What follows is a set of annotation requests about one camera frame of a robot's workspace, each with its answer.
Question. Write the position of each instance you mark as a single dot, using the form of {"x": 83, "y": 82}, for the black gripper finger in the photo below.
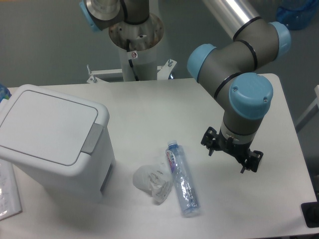
{"x": 250, "y": 160}
{"x": 210, "y": 140}

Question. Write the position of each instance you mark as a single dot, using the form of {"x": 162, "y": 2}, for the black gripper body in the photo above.
{"x": 228, "y": 145}

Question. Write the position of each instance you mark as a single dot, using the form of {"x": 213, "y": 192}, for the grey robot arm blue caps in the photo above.
{"x": 227, "y": 74}

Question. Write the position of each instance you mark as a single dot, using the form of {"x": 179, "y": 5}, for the white trash can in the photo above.
{"x": 87, "y": 177}

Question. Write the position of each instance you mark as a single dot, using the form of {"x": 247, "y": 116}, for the white trash can lid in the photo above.
{"x": 37, "y": 124}

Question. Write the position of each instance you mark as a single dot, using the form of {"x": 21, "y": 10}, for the crumpled white plastic bag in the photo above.
{"x": 155, "y": 180}

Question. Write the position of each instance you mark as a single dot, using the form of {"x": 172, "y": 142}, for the empty clear plastic bottle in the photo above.
{"x": 182, "y": 179}

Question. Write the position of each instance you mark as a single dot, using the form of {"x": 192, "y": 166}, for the black device at table edge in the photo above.
{"x": 310, "y": 212}

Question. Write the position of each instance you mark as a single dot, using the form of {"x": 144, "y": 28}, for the blue plastic water jug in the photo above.
{"x": 296, "y": 14}

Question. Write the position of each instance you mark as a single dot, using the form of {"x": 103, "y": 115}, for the white metal frame right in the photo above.
{"x": 309, "y": 113}

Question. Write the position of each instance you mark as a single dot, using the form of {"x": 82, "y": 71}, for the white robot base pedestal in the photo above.
{"x": 137, "y": 48}

